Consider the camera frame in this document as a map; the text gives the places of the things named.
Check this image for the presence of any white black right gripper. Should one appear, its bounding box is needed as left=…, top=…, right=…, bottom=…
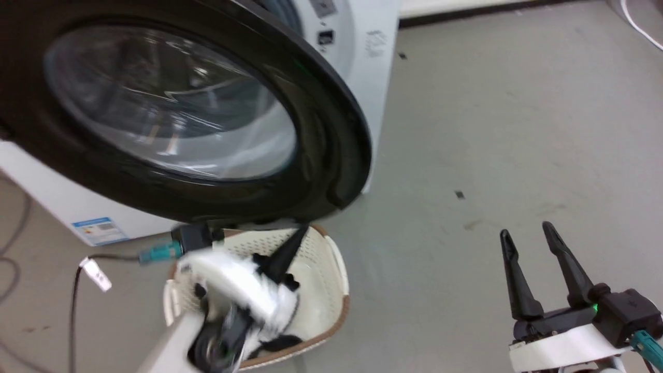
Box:
left=499, top=221, right=639, bottom=372

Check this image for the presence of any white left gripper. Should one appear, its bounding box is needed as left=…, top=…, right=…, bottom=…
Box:
left=178, top=225, right=310, bottom=335

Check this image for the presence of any black round glass washer door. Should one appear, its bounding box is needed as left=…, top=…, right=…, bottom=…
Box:
left=0, top=0, right=373, bottom=229

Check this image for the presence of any white washing machine body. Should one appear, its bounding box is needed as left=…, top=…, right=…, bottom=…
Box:
left=0, top=0, right=402, bottom=247

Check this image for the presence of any cream perforated laundry basket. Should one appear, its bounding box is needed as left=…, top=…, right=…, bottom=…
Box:
left=164, top=225, right=351, bottom=371

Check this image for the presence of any blue energy label sticker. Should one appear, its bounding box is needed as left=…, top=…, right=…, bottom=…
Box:
left=71, top=217, right=129, bottom=246

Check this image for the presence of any black cable with teal plug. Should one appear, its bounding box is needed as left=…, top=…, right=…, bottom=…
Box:
left=68, top=242, right=183, bottom=373

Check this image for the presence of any white cable label tag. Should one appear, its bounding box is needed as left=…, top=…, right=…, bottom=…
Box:
left=79, top=257, right=112, bottom=292

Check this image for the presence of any white floor cable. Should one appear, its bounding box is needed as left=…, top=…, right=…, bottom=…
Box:
left=618, top=0, right=663, bottom=51

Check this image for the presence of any grey floor cable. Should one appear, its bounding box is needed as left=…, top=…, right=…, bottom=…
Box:
left=0, top=191, right=33, bottom=307

